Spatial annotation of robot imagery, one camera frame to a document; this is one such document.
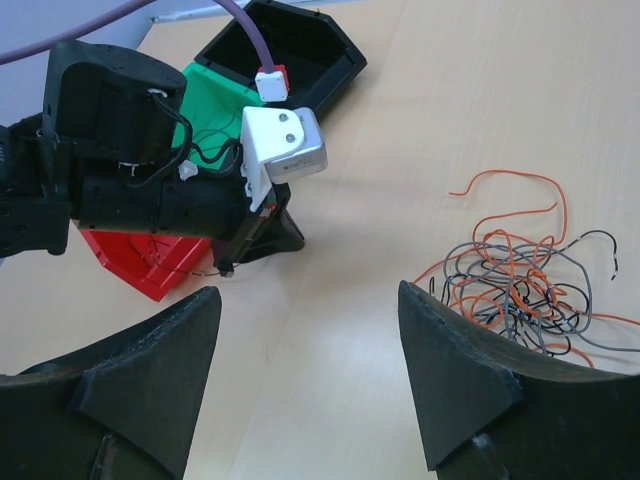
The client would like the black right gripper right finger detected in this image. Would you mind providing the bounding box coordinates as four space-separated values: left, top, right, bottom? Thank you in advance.
398 281 639 479

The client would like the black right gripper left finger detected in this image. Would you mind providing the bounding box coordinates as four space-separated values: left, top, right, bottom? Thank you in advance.
1 286 222 479

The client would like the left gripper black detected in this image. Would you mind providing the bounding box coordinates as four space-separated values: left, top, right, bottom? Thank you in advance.
79 172 305 276

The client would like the single thin dark cable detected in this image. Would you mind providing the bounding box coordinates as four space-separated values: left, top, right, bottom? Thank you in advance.
127 234 236 281

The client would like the cable bundle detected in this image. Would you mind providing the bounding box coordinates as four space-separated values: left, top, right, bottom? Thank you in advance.
412 168 640 369

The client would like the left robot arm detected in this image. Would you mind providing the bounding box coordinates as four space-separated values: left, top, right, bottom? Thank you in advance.
1 40 304 479

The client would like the red plastic bin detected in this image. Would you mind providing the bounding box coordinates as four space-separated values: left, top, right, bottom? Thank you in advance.
80 230 210 302

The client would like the green plastic bin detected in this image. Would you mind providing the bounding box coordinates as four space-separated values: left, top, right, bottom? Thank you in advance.
178 62 264 182

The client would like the black plastic bin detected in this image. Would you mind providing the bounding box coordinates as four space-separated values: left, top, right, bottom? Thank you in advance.
195 1 367 119

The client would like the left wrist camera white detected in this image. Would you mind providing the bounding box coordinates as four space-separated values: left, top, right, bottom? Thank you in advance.
240 106 328 212

